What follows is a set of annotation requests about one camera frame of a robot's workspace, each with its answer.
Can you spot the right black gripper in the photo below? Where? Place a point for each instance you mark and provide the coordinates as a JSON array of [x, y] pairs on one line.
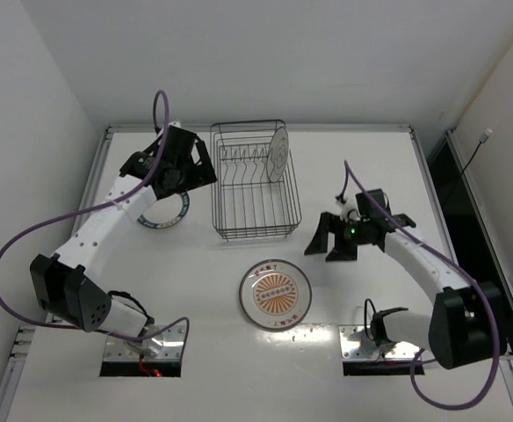
[[340, 233]]

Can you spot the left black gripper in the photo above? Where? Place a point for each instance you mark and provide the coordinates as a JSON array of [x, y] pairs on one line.
[[193, 157]]

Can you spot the white plate grey flower pattern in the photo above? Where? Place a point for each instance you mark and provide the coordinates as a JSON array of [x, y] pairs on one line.
[[278, 154]]

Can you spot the orange sunburst plate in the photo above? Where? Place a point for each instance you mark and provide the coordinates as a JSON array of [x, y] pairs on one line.
[[275, 295]]

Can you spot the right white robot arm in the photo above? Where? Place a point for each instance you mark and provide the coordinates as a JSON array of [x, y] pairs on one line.
[[466, 324]]

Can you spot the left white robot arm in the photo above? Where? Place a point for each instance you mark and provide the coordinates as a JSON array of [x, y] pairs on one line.
[[66, 283]]

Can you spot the green rimmed white plate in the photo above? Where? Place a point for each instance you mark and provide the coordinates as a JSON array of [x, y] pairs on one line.
[[166, 213]]

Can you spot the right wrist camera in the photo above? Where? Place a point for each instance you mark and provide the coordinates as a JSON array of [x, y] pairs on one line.
[[371, 202]]

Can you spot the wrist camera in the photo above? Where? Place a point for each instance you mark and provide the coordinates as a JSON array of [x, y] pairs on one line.
[[138, 165], [371, 202]]

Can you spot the grey wire dish rack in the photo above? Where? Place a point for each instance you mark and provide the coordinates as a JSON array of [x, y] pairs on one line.
[[245, 204]]

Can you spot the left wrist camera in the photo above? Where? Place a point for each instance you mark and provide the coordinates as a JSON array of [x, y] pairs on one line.
[[138, 165]]

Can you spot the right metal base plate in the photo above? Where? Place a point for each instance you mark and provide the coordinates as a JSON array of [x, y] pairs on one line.
[[357, 348]]

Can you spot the metal base plate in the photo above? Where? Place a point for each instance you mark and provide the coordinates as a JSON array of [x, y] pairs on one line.
[[357, 348], [163, 348]]

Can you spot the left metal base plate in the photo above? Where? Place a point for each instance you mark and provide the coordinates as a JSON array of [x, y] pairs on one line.
[[163, 348]]

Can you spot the black cable white plug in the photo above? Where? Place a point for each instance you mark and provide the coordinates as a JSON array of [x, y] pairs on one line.
[[481, 141]]

